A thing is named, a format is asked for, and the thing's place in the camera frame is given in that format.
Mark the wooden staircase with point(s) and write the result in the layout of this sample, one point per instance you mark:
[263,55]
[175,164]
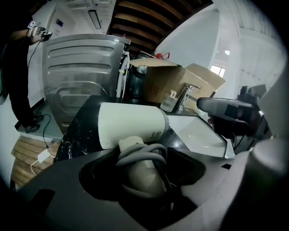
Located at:
[144,27]

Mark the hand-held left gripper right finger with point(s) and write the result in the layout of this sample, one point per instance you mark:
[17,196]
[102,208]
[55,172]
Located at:
[225,191]

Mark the chrome faucet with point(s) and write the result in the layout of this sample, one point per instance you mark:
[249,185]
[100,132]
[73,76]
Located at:
[184,99]

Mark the blue wall sign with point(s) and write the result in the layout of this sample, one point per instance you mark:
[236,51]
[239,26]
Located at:
[59,23]

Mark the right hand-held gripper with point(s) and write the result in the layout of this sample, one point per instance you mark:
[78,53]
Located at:
[257,121]

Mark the black linear ceiling light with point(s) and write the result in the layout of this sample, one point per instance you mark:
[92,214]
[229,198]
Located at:
[94,19]

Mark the cylindrical appliance with dark lid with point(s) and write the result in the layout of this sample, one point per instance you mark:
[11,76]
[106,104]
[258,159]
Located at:
[135,85]

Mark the white hair dryer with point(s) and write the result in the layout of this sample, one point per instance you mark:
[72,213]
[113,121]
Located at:
[126,124]

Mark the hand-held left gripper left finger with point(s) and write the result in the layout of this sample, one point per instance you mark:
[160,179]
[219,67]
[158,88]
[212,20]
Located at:
[67,203]

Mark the large open cardboard box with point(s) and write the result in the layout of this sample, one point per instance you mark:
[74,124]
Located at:
[162,83]

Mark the white ceramic sink basin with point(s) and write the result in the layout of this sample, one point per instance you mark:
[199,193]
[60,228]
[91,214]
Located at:
[194,133]

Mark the bright window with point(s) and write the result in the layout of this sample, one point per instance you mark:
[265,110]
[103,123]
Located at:
[218,70]

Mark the dark grey washing machine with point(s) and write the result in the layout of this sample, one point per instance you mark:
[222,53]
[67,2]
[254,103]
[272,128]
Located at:
[79,76]

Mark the small glass bottle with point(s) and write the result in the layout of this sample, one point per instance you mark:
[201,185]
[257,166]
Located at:
[168,103]

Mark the grey floor platform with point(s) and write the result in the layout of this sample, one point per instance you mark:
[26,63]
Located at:
[52,135]

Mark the white power adapter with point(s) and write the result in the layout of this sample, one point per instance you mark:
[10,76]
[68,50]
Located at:
[43,156]

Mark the wooden slatted steps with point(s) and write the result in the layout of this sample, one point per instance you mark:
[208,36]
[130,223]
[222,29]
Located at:
[24,155]

